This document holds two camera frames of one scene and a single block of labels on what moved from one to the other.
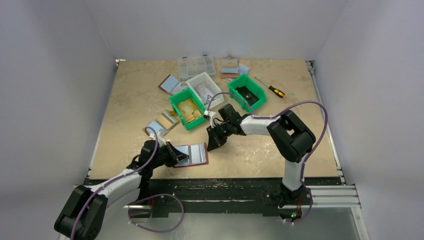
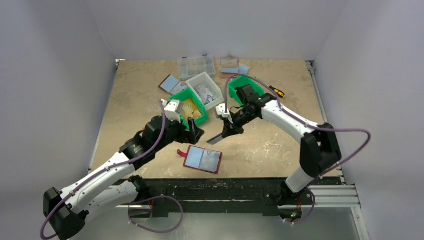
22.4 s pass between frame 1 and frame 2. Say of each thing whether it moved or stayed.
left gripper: moved
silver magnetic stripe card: moved
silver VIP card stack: stayed
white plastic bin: stayed
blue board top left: stayed
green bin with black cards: stayed
